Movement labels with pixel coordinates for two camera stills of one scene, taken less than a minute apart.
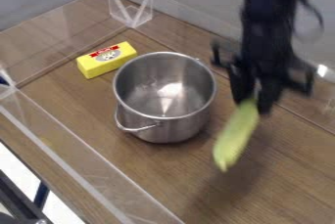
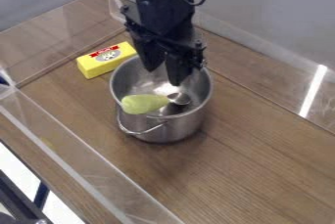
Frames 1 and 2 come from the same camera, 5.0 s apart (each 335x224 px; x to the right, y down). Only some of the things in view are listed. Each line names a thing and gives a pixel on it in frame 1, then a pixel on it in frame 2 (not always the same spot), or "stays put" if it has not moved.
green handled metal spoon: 235,135 → 140,104
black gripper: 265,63 → 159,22
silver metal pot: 163,90 stays put
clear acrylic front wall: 56,179 stays put
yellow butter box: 104,60 stays put
